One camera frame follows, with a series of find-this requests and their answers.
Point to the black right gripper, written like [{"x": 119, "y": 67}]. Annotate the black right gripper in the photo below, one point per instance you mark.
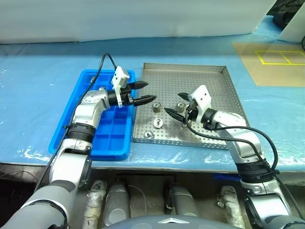
[{"x": 192, "y": 112}]

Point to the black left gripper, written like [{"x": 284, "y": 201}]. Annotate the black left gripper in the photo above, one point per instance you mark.
[{"x": 125, "y": 96}]

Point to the metal nut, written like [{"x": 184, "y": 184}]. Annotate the metal nut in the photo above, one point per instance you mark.
[{"x": 156, "y": 107}]

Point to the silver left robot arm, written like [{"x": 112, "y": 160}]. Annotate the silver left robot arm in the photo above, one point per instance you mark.
[{"x": 83, "y": 114}]

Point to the blue compartment tray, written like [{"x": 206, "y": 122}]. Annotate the blue compartment tray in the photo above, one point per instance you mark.
[{"x": 114, "y": 133}]

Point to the perforated metal tray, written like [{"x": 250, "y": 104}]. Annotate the perforated metal tray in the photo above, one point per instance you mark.
[{"x": 166, "y": 83}]

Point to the large white foam board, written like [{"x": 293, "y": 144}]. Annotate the large white foam board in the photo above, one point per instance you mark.
[{"x": 119, "y": 19}]

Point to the grey rounded robot leg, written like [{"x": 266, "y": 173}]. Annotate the grey rounded robot leg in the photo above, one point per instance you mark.
[
  {"x": 183, "y": 200},
  {"x": 116, "y": 202}
]

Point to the brown cardboard sheet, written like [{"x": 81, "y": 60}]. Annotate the brown cardboard sheet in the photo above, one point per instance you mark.
[{"x": 274, "y": 76}]

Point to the blue plastic table cover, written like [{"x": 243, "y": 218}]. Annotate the blue plastic table cover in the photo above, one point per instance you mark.
[{"x": 35, "y": 95}]

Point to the white scuffed rounded shape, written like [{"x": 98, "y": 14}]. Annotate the white scuffed rounded shape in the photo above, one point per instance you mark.
[
  {"x": 230, "y": 202},
  {"x": 94, "y": 202}
]

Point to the grey robot torso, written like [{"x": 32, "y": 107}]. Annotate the grey robot torso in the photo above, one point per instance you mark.
[{"x": 166, "y": 223}]

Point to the black rubber object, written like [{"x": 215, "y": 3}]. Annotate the black rubber object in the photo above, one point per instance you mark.
[{"x": 280, "y": 18}]

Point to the small white board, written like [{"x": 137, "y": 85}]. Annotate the small white board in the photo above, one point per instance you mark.
[{"x": 295, "y": 28}]

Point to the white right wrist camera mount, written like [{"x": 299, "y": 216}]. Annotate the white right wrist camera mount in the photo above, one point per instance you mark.
[{"x": 202, "y": 96}]

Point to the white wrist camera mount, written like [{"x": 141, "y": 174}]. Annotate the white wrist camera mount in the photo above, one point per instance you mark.
[
  {"x": 202, "y": 96},
  {"x": 119, "y": 77}
]

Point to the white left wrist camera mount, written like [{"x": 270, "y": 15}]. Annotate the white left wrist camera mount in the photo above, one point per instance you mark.
[{"x": 119, "y": 77}]

